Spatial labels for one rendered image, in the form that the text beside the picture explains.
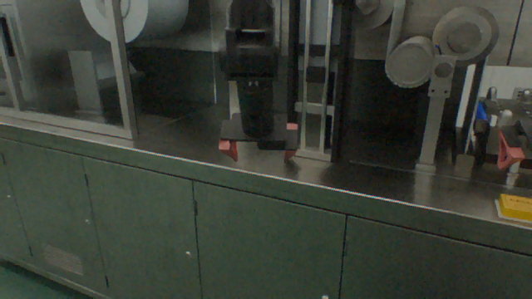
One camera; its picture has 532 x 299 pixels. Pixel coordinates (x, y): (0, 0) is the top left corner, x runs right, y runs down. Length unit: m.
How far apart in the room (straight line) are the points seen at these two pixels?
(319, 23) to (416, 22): 0.48
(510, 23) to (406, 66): 0.43
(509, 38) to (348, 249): 0.85
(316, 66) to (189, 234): 0.70
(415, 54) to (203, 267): 0.95
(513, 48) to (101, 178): 1.47
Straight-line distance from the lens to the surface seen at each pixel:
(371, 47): 1.45
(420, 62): 1.11
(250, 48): 0.51
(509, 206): 0.94
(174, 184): 1.22
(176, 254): 1.38
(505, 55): 1.44
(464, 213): 0.91
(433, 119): 1.08
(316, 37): 1.04
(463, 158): 1.15
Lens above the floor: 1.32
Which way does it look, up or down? 22 degrees down
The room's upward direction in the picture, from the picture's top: straight up
